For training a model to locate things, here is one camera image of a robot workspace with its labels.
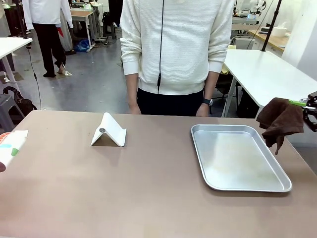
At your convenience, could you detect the brown cloth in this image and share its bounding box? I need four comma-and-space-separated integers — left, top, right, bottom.
256, 97, 305, 156

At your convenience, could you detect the white paper scrap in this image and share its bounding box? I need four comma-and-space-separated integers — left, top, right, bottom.
13, 129, 29, 140

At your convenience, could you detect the pink handled lint roller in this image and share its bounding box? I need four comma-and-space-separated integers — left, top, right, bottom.
0, 129, 29, 173

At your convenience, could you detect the person's right forearm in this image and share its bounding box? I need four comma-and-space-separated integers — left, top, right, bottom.
124, 72, 139, 104

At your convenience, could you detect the person's left forearm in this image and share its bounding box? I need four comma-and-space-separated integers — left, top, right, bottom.
203, 70, 219, 100

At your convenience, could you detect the person's left hand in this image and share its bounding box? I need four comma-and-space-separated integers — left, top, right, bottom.
195, 103, 211, 118

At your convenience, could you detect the person's right hand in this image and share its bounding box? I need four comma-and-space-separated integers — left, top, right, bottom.
127, 100, 142, 116

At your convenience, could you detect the wooden top workbench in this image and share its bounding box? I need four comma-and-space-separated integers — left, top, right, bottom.
247, 28, 290, 52

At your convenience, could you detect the silver metal tray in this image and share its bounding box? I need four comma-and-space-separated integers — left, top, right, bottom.
190, 124, 293, 192

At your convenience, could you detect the black tripod pole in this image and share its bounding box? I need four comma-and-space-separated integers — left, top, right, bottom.
261, 0, 283, 52

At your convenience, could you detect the yellow bag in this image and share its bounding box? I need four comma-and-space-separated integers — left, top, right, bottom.
221, 44, 238, 74

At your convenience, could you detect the background robot workstation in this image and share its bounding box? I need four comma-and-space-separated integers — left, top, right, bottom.
232, 0, 269, 26

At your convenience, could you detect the person in white sweater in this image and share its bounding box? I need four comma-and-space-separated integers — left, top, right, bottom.
119, 0, 235, 117

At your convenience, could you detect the white folding stand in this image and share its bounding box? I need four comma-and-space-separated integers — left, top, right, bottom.
90, 112, 127, 148

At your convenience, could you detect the black stool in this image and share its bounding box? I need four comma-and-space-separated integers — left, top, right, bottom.
102, 10, 117, 41

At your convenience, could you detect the blue plastic bag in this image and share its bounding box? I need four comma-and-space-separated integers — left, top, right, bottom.
74, 39, 91, 53

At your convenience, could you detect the wooden top desk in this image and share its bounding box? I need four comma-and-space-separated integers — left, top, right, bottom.
70, 8, 98, 49

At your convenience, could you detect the background person white shirt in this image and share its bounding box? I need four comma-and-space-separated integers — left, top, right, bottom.
22, 0, 74, 78

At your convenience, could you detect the black backpack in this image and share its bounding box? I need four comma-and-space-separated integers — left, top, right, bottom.
2, 86, 38, 118

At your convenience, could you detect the black stand pole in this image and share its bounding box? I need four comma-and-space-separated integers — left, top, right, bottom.
15, 0, 28, 40

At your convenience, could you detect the grey plastic stool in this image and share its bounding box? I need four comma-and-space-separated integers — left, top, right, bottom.
0, 94, 26, 132

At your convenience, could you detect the small white table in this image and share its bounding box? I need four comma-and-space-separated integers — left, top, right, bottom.
0, 37, 34, 84

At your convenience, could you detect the black cord on sweater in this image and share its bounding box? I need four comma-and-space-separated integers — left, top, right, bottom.
157, 0, 165, 95

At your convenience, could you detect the thin black hanging cable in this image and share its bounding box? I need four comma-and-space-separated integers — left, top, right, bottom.
27, 46, 43, 110

